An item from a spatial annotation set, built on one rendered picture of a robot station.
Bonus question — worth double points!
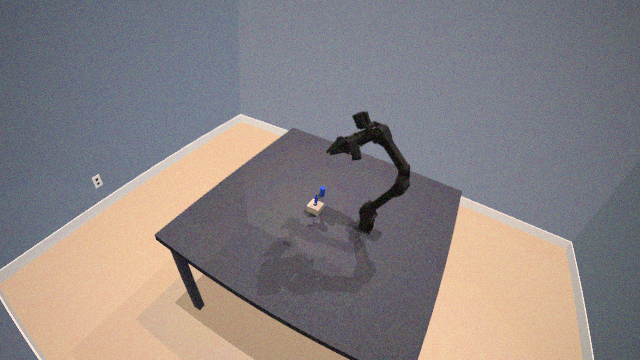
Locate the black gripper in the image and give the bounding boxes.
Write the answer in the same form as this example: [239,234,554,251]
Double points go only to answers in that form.
[326,132,364,155]

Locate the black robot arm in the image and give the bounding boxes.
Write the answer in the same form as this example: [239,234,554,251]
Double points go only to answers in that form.
[352,111,410,234]

